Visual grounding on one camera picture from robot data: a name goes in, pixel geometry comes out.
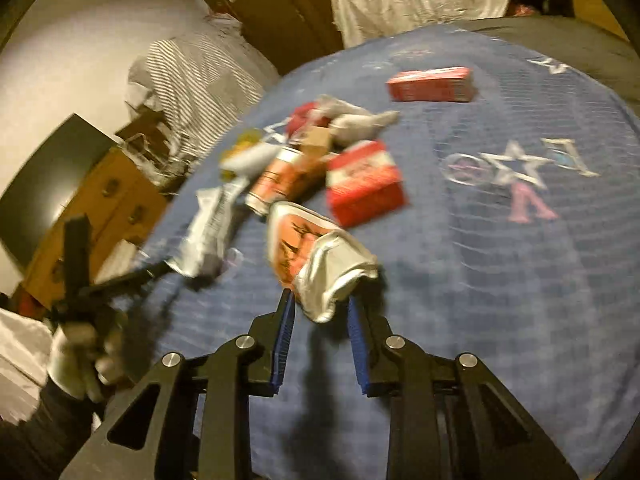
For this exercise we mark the silver foil wrapper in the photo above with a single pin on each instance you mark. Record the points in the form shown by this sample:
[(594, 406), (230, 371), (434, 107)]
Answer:
[(210, 225)]

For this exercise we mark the grey bed sheet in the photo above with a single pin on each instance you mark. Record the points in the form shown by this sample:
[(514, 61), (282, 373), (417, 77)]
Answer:
[(575, 45)]

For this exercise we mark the white crumpled paper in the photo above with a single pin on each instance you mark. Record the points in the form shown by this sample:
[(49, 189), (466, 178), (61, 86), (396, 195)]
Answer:
[(355, 122)]

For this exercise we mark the person's left forearm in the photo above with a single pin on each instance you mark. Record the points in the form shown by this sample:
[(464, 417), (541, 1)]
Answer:
[(35, 430)]

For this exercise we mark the small brown cardboard box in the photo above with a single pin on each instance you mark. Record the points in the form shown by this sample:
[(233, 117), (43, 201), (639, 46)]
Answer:
[(315, 142)]

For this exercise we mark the person's left hand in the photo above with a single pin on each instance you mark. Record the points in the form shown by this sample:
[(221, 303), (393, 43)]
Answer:
[(70, 360)]

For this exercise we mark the red round lid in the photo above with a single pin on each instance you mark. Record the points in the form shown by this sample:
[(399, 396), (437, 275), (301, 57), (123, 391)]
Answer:
[(302, 116)]

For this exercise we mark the clear plastic bundle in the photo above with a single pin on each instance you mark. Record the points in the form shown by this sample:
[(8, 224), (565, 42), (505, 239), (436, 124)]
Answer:
[(155, 160)]

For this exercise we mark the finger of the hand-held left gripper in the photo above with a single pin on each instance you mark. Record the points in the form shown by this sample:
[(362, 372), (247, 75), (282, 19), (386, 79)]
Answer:
[(76, 255), (130, 277)]

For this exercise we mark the large red cardboard box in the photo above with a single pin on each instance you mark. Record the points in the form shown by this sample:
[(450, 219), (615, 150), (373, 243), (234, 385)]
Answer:
[(365, 190)]

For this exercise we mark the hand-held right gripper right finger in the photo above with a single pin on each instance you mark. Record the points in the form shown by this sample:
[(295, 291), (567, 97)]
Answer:
[(358, 350)]

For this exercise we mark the pink patterned item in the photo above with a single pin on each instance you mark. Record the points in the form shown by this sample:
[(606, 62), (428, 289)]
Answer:
[(520, 10)]

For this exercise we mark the wooden chair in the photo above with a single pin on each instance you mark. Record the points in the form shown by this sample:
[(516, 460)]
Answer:
[(142, 122)]

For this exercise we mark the black television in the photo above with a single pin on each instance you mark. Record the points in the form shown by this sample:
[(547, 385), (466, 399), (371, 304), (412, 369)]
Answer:
[(45, 185)]

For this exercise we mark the brown wooden wardrobe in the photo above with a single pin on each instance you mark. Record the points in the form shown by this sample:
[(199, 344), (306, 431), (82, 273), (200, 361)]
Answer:
[(310, 5)]

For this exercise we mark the striped grey cloth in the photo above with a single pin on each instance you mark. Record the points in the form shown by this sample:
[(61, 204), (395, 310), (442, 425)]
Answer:
[(200, 75)]

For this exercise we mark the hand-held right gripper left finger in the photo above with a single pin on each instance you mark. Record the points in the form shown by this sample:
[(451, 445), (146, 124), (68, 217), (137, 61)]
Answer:
[(282, 340)]

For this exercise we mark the orange drink can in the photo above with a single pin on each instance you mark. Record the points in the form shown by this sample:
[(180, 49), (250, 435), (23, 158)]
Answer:
[(280, 180)]

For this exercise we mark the orange and white wrapper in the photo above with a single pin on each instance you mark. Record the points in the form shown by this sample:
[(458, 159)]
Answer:
[(295, 245)]

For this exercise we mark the wooden dresser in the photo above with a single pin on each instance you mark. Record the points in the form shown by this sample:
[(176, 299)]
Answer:
[(120, 195)]

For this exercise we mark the long red cardboard box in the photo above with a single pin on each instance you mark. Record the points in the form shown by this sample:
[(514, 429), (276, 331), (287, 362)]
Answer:
[(430, 85)]

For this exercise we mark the yellow snack packet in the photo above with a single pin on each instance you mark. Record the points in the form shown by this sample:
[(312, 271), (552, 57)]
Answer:
[(245, 139)]

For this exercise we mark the white crumpled sheet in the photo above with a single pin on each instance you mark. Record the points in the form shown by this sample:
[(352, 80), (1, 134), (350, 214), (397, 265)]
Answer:
[(20, 350)]

